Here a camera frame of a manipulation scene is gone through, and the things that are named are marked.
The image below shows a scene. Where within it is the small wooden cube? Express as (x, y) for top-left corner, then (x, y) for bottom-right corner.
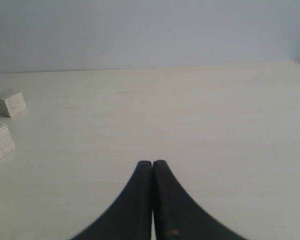
(0, 89), (27, 118)

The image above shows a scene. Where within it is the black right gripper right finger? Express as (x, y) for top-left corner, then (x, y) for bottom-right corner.
(152, 160), (244, 240)

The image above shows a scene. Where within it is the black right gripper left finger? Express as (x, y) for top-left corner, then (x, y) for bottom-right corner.
(73, 160), (153, 240)

